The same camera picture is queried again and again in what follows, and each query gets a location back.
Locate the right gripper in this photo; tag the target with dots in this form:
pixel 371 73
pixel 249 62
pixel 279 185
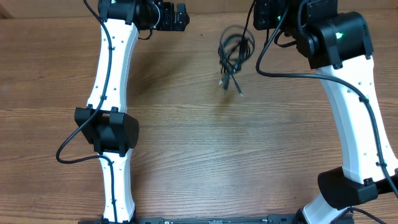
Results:
pixel 263 9

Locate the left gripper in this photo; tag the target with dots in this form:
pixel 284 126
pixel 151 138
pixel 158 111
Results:
pixel 168 23

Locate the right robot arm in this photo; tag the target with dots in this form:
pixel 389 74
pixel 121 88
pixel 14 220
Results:
pixel 339 50

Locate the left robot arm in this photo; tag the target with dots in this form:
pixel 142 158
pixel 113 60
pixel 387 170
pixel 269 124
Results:
pixel 104 120

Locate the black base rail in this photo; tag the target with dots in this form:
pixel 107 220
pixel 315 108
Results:
pixel 270 219

